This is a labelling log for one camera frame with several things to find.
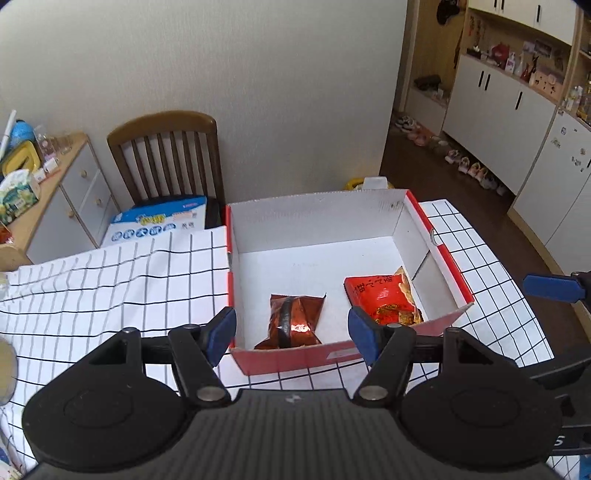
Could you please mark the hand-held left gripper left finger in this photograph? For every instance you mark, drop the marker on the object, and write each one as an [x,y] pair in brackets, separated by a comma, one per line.
[220,334]

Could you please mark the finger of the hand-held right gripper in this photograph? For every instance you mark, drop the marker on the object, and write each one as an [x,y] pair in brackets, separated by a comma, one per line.
[549,287]

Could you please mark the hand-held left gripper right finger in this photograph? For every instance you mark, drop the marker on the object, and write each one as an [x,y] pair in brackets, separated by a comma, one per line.
[364,337]

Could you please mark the red cardboard box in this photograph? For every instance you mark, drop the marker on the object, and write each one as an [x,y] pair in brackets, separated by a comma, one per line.
[300,258]

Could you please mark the red snack packet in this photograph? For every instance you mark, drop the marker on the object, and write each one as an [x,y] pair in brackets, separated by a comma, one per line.
[378,290]

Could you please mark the brown snack packet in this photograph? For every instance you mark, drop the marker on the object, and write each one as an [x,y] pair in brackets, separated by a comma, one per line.
[295,323]

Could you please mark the checked white tablecloth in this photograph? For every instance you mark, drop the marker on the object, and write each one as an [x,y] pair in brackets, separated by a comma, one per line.
[115,286]

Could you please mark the blue and white package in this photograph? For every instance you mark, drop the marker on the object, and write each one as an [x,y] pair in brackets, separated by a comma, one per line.
[157,221]

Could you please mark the yellow object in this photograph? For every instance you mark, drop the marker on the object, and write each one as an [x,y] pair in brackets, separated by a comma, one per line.
[354,183]

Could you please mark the row of shoes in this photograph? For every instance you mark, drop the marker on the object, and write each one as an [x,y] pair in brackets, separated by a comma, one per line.
[457,159]

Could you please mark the group of glass bottles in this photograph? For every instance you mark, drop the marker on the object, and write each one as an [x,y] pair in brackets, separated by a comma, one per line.
[577,104]

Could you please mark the white drawer side cabinet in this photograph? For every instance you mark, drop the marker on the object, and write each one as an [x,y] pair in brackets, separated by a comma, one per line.
[83,203]

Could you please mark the wooden block calendar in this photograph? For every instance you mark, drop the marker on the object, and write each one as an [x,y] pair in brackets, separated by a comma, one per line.
[547,83]

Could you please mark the beige round vessel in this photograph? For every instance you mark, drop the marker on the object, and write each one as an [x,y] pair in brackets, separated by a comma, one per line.
[7,374]

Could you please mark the dark wooden chair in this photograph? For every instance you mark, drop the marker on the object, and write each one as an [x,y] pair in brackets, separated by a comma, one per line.
[161,124]

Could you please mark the black figurine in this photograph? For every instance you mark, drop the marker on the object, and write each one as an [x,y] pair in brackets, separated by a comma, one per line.
[530,69]

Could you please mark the white pump bottle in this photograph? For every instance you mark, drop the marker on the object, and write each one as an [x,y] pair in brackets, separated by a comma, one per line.
[511,63]

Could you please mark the dark bag on shelf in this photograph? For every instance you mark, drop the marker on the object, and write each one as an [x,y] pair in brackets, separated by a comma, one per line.
[427,82]

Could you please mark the red ornament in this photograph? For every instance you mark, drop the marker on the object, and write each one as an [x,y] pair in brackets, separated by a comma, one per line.
[499,53]

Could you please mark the green printed tissue pack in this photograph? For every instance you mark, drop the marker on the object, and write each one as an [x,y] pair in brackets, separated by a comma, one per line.
[18,196]

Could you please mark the colourful printed cloth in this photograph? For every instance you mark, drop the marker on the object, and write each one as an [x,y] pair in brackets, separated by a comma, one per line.
[9,464]

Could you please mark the clear glass jars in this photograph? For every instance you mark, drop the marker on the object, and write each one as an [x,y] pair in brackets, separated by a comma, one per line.
[55,143]

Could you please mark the wooden shelf niche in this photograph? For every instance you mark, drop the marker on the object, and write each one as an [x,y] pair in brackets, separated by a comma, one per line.
[429,50]

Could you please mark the yellow container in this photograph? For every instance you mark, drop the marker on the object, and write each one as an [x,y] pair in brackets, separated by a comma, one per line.
[21,159]

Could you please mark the blue bottle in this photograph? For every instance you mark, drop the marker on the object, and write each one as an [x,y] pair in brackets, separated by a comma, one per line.
[22,131]

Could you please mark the white stick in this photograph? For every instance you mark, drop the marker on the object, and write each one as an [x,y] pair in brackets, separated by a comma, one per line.
[7,134]

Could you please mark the black hanging bag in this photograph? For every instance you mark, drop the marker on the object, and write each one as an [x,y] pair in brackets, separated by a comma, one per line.
[449,11]

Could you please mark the white wall cabinet unit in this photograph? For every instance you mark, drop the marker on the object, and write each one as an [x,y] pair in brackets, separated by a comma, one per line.
[498,106]

